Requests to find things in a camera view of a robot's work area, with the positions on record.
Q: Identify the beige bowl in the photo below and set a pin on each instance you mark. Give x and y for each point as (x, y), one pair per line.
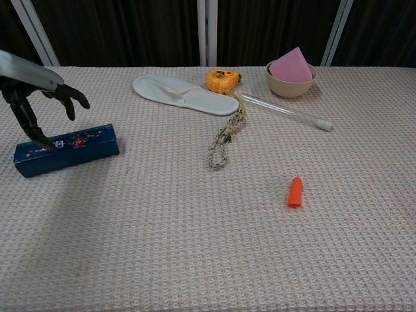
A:
(291, 88)

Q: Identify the white slipper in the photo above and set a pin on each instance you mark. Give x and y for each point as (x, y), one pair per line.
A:
(195, 97)

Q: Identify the blue glasses case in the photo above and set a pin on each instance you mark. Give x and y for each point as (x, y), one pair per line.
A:
(74, 156)

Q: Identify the dark pleated curtain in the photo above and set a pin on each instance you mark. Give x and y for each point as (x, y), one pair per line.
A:
(130, 32)
(269, 29)
(383, 32)
(13, 39)

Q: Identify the yellow tape measure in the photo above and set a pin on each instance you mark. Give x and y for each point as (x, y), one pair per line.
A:
(221, 80)

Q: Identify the pink sponge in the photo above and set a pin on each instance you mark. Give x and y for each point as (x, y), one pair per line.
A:
(292, 68)

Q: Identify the orange rubber cap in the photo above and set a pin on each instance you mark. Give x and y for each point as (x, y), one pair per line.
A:
(295, 193)

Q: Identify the table with beige tablecloth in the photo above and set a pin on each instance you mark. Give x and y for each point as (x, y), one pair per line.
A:
(195, 243)

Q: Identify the white frame post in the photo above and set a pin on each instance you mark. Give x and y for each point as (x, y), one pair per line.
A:
(336, 32)
(35, 32)
(207, 32)

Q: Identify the glass test tube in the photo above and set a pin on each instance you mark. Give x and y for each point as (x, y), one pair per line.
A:
(286, 110)

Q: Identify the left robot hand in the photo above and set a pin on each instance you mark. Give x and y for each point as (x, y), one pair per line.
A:
(32, 76)

